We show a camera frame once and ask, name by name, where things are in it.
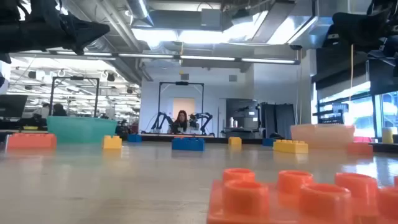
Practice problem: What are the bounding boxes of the pale pink door panel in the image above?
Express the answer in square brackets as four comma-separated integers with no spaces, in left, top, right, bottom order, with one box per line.
[172,97,197,121]

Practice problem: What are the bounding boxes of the dark curtain partition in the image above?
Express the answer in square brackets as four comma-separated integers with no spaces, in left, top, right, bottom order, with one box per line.
[259,102,296,140]

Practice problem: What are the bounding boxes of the black aluminium table frame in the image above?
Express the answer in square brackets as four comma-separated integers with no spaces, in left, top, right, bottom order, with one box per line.
[0,129,398,154]

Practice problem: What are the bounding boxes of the teal translucent plastic bin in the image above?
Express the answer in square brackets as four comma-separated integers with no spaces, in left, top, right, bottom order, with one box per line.
[46,116,118,144]

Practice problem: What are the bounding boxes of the yellow small building block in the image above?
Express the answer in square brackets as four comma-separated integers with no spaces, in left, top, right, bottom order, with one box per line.
[102,135,123,150]

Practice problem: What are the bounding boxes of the distant wooden table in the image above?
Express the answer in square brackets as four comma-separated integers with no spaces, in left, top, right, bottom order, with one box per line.
[140,133,216,139]

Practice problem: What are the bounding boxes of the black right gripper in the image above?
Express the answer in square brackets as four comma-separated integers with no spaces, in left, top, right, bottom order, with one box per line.
[323,7,398,58]

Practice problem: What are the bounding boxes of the dark shelf cabinet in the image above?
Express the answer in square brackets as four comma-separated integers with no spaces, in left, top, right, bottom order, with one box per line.
[225,98,259,139]

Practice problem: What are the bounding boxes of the orange long building block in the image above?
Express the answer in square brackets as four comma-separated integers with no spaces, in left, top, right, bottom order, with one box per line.
[206,167,398,224]
[6,133,58,149]

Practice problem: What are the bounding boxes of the black computer monitor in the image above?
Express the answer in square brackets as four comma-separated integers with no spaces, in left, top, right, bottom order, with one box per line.
[0,94,29,119]

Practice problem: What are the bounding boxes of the blue long building block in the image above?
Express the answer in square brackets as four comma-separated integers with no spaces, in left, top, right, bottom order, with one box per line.
[171,137,206,152]

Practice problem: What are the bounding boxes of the person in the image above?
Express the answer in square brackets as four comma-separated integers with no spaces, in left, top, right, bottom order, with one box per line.
[167,110,194,135]
[52,103,68,118]
[33,101,51,119]

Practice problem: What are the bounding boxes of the yellow cup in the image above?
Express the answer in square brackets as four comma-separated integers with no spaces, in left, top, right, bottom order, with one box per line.
[381,126,398,145]

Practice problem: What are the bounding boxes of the black shelf rack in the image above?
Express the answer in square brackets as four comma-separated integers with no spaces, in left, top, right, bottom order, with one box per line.
[312,102,349,125]

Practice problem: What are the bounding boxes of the orange translucent plastic bin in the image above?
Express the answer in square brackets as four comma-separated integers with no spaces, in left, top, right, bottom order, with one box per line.
[290,123,356,149]

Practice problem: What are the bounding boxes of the silver ventilation duct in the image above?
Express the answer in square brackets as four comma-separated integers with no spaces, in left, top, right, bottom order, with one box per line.
[124,0,155,27]

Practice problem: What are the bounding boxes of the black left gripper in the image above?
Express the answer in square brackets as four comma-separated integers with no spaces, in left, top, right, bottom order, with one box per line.
[0,15,110,56]

